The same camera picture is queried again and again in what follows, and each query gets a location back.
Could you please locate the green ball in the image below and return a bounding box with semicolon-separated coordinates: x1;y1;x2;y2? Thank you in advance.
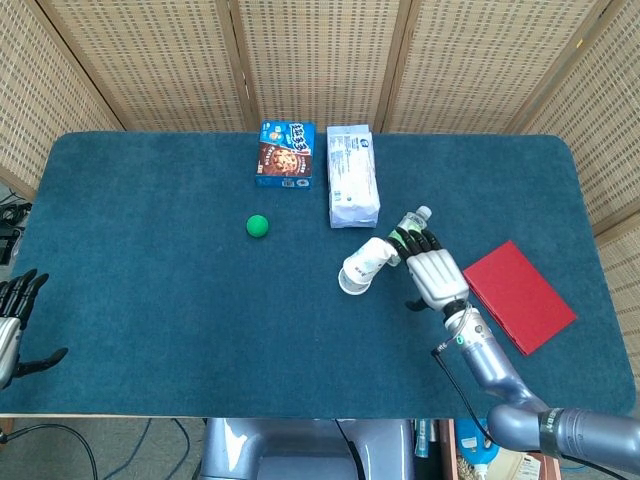
245;214;271;239

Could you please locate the white paper package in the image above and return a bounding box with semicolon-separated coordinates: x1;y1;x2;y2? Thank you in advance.
326;124;381;230

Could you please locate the woven wooden folding screen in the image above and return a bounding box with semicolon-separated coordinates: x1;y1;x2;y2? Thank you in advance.
0;0;640;386

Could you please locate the black floor cable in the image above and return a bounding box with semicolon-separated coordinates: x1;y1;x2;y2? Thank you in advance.
0;423;99;480

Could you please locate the clear plastic water bottle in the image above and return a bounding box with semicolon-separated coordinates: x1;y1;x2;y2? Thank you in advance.
384;205;433;267

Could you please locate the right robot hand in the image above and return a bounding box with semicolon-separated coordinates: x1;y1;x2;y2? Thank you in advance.
387;226;470;313

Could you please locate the red book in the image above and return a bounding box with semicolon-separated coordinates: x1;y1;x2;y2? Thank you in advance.
462;239;579;357

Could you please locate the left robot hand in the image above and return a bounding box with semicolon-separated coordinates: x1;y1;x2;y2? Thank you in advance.
0;268;69;391

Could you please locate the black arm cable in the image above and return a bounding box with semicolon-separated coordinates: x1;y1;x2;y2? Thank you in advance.
432;342;495;445

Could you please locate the brown storage box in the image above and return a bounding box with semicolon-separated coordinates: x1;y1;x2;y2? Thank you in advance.
439;418;562;480

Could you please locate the blue floor cable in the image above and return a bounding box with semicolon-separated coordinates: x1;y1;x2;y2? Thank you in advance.
119;417;153;466

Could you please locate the grey robot torso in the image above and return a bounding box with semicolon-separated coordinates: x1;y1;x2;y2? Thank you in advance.
199;417;416;480

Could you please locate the black cable bundle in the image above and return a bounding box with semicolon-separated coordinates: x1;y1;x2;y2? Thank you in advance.
0;192;29;264

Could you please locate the blue cookie box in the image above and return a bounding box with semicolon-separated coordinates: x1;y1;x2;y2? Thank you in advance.
253;120;317;190

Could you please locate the teal table mat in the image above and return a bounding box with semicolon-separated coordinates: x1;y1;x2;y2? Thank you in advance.
0;130;637;419

